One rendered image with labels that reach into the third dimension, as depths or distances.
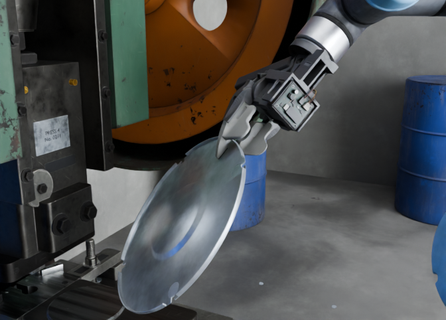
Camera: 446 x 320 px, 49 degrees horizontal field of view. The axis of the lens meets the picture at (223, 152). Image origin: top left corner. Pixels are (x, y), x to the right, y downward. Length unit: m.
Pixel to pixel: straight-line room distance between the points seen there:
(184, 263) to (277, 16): 0.48
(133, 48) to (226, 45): 0.22
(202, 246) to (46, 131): 0.30
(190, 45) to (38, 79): 0.39
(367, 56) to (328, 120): 0.57
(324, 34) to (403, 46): 3.13
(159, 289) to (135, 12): 0.46
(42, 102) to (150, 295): 0.32
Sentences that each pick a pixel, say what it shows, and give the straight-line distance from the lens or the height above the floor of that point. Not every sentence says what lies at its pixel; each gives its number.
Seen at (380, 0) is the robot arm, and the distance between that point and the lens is 0.69.
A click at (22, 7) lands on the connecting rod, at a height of 1.25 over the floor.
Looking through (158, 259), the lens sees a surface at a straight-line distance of 0.74.
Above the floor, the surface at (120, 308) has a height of 0.79.
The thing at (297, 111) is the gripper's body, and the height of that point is 1.11.
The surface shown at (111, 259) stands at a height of 0.75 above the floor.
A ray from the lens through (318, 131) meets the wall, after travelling 4.07.
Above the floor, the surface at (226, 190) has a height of 1.01.
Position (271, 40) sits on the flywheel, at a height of 1.20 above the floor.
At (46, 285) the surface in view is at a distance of 0.96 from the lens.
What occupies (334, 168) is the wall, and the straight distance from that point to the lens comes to 4.11.
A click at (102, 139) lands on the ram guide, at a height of 1.05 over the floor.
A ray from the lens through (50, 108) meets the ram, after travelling 0.79.
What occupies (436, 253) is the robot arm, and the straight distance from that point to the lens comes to 0.51.
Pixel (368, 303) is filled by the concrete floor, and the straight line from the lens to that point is 2.43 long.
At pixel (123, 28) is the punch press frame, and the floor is 1.22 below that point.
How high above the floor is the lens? 1.23
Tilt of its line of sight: 15 degrees down
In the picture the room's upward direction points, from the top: straight up
